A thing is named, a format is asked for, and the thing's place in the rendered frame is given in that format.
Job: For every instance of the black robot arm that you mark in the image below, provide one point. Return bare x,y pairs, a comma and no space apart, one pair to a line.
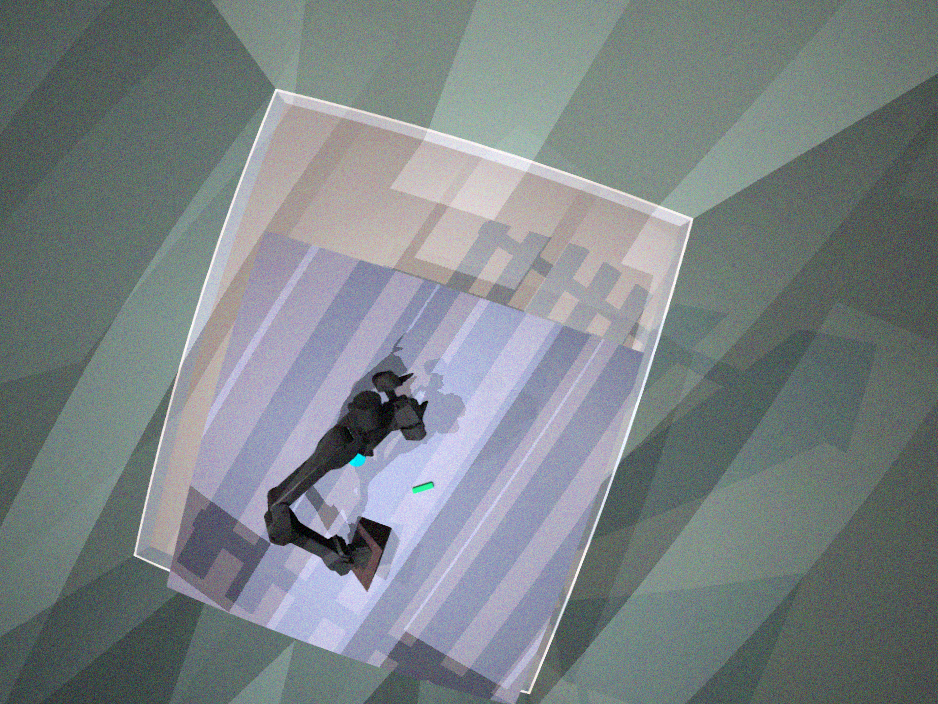
339,446

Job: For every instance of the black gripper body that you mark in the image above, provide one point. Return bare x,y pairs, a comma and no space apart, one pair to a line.
386,382

